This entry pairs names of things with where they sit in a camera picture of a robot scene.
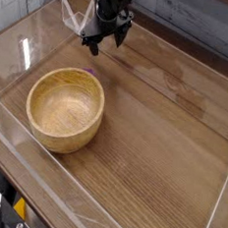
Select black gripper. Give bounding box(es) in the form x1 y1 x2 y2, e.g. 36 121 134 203
80 10 135 56

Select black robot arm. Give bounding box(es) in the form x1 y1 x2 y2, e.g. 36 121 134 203
80 0 135 56

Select purple eggplant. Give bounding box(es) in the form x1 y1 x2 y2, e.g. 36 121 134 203
83 68 96 77

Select brown wooden bowl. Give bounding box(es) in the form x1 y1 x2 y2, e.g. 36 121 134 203
26 67 105 153

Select clear acrylic tray walls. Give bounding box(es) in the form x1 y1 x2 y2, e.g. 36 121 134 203
0 1 228 228

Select black device with yellow label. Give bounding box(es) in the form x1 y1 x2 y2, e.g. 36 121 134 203
0 197 29 228

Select clear acrylic corner bracket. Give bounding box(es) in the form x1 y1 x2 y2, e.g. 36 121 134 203
61 0 95 35

